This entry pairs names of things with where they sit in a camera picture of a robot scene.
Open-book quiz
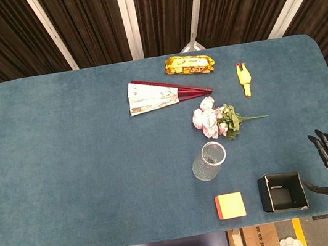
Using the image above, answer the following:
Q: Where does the pink artificial flower bouquet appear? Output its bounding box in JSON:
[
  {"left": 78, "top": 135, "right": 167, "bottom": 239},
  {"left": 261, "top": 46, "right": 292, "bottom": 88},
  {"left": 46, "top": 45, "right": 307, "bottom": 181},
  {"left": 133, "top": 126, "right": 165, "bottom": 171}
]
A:
[{"left": 188, "top": 86, "right": 272, "bottom": 147}]

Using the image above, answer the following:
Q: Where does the clear glass cup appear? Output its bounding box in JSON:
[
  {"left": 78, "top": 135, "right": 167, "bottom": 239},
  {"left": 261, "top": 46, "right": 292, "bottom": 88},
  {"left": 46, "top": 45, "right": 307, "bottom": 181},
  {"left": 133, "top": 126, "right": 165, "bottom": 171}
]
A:
[{"left": 187, "top": 139, "right": 231, "bottom": 184}]

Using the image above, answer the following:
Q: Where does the blue-green felt table cover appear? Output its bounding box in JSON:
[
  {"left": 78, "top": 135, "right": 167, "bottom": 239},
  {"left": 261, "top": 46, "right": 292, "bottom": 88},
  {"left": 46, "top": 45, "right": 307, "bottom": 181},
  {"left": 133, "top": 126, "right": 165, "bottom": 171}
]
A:
[{"left": 0, "top": 28, "right": 328, "bottom": 246}]

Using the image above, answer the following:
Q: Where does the black open box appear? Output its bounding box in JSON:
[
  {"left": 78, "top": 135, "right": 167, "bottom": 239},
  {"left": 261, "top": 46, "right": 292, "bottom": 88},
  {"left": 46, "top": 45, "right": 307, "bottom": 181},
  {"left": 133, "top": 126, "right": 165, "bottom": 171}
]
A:
[{"left": 255, "top": 168, "right": 310, "bottom": 216}]

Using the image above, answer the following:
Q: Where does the brown cardboard box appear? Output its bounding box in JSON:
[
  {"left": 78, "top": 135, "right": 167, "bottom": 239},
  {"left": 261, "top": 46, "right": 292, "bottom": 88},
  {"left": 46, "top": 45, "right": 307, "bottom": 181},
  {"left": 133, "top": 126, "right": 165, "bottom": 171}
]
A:
[{"left": 226, "top": 223, "right": 281, "bottom": 246}]

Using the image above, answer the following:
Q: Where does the yellow and orange block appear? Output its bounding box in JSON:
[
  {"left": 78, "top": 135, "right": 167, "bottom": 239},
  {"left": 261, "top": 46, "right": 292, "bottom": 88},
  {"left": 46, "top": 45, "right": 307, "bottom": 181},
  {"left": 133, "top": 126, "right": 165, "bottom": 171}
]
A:
[{"left": 214, "top": 191, "right": 248, "bottom": 222}]

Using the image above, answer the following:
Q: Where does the yellow rubber chicken toy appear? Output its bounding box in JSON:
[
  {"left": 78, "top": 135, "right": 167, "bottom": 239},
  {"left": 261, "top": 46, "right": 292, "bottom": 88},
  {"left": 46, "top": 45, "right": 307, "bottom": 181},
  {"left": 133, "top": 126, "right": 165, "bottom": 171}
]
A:
[{"left": 234, "top": 60, "right": 254, "bottom": 100}]

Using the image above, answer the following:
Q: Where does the gold foil snack package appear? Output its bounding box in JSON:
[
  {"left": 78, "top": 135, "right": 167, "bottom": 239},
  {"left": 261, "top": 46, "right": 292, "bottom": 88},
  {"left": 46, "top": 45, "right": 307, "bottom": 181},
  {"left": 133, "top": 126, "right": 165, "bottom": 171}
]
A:
[{"left": 163, "top": 50, "right": 216, "bottom": 81}]

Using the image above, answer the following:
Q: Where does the red and white folding fan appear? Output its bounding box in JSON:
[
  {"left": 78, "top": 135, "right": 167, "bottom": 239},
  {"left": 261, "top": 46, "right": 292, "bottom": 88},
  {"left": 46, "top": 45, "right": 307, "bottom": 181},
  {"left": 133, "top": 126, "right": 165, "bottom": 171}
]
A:
[{"left": 123, "top": 68, "right": 216, "bottom": 118}]

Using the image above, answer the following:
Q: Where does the dark brown curtain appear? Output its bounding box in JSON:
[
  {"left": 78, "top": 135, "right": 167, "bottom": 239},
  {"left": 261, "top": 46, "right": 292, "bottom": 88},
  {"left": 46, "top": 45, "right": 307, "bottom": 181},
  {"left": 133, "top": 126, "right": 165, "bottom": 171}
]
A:
[{"left": 0, "top": 0, "right": 328, "bottom": 150}]

